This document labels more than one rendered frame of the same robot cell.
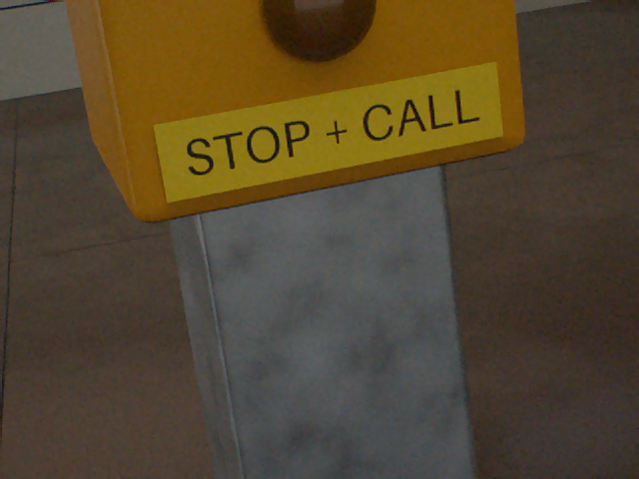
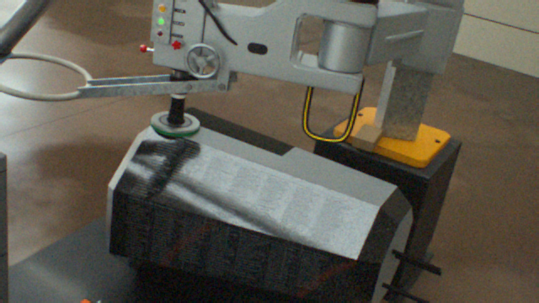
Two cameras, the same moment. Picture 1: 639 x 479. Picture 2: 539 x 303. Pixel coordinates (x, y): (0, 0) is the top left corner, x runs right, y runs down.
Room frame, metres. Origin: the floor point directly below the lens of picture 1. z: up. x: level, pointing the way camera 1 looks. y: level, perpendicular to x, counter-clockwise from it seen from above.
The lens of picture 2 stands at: (-0.47, -3.22, 2.02)
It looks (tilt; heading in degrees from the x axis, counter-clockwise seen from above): 25 degrees down; 39
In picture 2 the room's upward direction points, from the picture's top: 10 degrees clockwise
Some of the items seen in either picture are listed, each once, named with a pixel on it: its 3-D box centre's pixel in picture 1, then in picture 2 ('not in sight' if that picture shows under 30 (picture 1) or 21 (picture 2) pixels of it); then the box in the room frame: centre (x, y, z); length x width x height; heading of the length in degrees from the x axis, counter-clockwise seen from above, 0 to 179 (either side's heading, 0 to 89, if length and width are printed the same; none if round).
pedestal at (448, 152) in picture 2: not in sight; (376, 200); (2.39, -1.71, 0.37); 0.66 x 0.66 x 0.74; 13
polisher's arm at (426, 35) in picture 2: not in sight; (401, 28); (2.19, -1.72, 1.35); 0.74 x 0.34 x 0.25; 2
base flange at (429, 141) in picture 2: not in sight; (392, 134); (2.39, -1.71, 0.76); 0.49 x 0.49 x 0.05; 13
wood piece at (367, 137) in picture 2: not in sight; (367, 137); (2.13, -1.72, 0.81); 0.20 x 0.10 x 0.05; 21
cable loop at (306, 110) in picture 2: not in sight; (330, 108); (1.74, -1.74, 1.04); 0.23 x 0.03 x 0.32; 124
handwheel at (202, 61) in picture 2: not in sight; (204, 59); (1.34, -1.36, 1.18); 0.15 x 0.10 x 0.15; 124
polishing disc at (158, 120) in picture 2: not in sight; (175, 121); (1.37, -1.19, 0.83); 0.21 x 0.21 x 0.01
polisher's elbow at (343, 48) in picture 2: not in sight; (344, 43); (1.74, -1.74, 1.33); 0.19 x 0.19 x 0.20
